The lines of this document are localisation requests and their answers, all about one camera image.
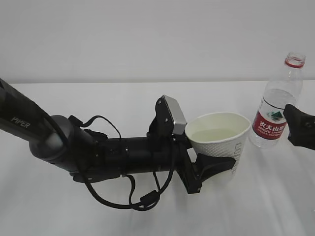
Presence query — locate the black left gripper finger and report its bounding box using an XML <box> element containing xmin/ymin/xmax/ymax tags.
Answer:
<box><xmin>194</xmin><ymin>153</ymin><xmax>236</xmax><ymax>182</ymax></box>
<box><xmin>184</xmin><ymin>137</ymin><xmax>197</xmax><ymax>157</ymax></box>

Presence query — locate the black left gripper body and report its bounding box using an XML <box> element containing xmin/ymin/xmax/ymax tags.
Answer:
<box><xmin>98</xmin><ymin>135</ymin><xmax>202</xmax><ymax>194</ymax></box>

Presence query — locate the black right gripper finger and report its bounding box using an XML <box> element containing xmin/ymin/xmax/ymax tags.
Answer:
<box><xmin>288</xmin><ymin>133</ymin><xmax>315</xmax><ymax>149</ymax></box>
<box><xmin>283</xmin><ymin>104</ymin><xmax>315</xmax><ymax>138</ymax></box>

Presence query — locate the white paper cup green logo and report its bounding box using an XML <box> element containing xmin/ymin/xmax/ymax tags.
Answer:
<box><xmin>185</xmin><ymin>112</ymin><xmax>251</xmax><ymax>186</ymax></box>

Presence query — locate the clear water bottle red label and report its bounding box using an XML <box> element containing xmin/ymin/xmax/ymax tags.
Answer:
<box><xmin>249</xmin><ymin>52</ymin><xmax>306</xmax><ymax>148</ymax></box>

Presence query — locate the black Piper left robot arm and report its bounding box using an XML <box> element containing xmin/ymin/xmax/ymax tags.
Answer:
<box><xmin>0</xmin><ymin>81</ymin><xmax>235</xmax><ymax>194</ymax></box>

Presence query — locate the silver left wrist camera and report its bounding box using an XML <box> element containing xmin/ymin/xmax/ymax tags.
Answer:
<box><xmin>147</xmin><ymin>94</ymin><xmax>187</xmax><ymax>142</ymax></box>

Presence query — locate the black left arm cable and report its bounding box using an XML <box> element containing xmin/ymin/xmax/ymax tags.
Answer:
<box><xmin>46</xmin><ymin>115</ymin><xmax>177</xmax><ymax>210</ymax></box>

